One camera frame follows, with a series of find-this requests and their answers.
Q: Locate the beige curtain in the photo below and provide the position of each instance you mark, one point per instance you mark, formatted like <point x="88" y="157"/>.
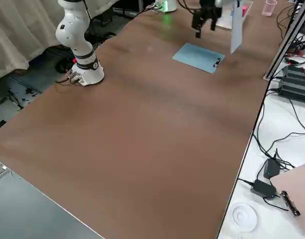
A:
<point x="18" y="37"/>

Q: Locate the rose gold laptop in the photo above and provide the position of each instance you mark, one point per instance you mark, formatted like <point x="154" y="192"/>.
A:
<point x="300" y="189"/>

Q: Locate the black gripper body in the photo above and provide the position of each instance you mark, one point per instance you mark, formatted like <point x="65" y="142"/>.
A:
<point x="209" y="8"/>

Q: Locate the dark connector hub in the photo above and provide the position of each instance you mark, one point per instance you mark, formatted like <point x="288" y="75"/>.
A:
<point x="290" y="203"/>

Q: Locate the black power adapter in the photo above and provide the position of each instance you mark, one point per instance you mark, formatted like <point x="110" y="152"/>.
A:
<point x="272" y="168"/>
<point x="263" y="189"/>

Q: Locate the pink plastic cup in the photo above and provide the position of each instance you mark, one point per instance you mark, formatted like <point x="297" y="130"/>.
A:
<point x="269" y="10"/>

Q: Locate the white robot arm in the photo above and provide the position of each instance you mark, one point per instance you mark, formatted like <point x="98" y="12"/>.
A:
<point x="171" y="5"/>
<point x="72" y="32"/>

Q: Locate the black finned power supply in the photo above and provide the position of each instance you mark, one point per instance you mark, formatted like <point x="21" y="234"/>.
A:
<point x="297" y="82"/>

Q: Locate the silver metal clip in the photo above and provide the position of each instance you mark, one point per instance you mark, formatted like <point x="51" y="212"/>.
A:
<point x="218" y="62"/>

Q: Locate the white A4 paper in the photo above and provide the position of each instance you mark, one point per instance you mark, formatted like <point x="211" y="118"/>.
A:
<point x="236" y="30"/>

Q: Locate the blue A4 clipboard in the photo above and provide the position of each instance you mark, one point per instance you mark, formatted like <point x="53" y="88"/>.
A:
<point x="195" y="56"/>

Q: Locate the white plastic bin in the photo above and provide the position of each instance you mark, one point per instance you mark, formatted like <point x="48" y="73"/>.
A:
<point x="223" y="21"/>

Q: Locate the aluminium frame post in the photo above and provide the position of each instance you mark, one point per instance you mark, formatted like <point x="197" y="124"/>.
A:
<point x="282" y="49"/>

